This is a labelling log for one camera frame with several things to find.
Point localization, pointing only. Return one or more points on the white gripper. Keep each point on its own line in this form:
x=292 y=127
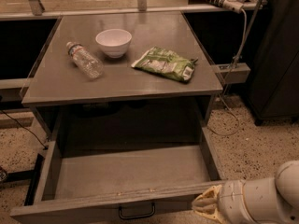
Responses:
x=231 y=200

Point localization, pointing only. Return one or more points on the grey top drawer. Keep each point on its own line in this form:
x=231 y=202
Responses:
x=88 y=173

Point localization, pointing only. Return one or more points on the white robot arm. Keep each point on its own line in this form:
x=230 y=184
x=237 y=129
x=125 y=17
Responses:
x=272 y=200

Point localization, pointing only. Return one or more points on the grey cabinet desk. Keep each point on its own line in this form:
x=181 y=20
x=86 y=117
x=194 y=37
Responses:
x=58 y=82

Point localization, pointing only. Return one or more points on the green chip bag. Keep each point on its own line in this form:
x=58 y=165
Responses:
x=166 y=63

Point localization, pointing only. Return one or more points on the white ceramic bowl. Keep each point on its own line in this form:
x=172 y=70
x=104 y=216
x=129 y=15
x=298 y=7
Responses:
x=114 y=42

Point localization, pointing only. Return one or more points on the clear plastic water bottle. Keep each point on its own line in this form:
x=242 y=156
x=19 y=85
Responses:
x=90 y=65

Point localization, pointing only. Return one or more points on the black drawer handle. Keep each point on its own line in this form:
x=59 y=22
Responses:
x=151 y=213

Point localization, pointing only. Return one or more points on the metal bracket block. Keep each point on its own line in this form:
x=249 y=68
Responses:
x=228 y=75

